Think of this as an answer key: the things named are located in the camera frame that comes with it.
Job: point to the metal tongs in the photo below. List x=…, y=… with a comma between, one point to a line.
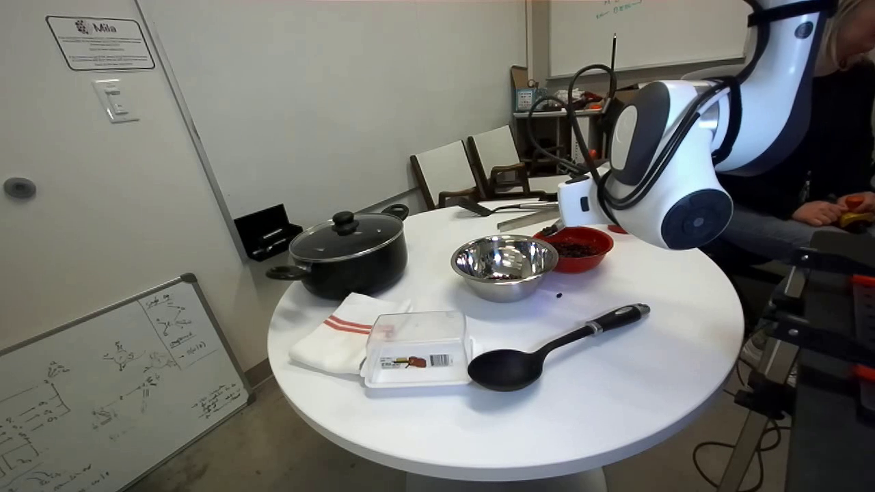
x=529, y=218

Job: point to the clear plastic container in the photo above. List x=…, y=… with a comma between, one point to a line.
x=414, y=345

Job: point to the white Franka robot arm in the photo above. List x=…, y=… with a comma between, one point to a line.
x=692, y=181

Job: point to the large wall whiteboard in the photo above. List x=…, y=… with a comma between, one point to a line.
x=658, y=31

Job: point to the yellow handheld controller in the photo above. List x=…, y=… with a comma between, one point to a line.
x=853, y=218

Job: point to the white switch plate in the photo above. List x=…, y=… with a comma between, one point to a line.
x=115, y=99

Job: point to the thin black pole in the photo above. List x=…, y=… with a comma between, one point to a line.
x=611, y=56

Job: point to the wooden chair white seat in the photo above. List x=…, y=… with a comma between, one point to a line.
x=447, y=166
x=496, y=144

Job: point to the black pot lid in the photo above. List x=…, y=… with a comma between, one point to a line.
x=351, y=241

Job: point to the black ladle spoon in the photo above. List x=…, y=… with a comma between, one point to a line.
x=507, y=370

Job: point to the silver metal bowl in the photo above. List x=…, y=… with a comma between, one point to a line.
x=503, y=273

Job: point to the white cloth red stripes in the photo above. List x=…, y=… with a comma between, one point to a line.
x=328, y=349

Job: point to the orange black clamp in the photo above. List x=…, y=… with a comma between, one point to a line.
x=865, y=371
x=865, y=282

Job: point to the cluttered desk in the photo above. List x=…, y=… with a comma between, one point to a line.
x=547, y=112

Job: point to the round door lock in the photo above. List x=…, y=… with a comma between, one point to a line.
x=18, y=190

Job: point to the white door sign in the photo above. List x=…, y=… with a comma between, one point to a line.
x=100, y=41

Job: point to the red bowl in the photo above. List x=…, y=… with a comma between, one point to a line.
x=589, y=261

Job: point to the black cooking pot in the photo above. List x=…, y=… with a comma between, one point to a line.
x=355, y=273

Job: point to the dark beans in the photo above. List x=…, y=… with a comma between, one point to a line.
x=574, y=246

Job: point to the small framed whiteboard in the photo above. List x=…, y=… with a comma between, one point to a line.
x=111, y=399

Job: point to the black slotted spatula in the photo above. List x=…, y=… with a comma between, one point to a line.
x=474, y=207

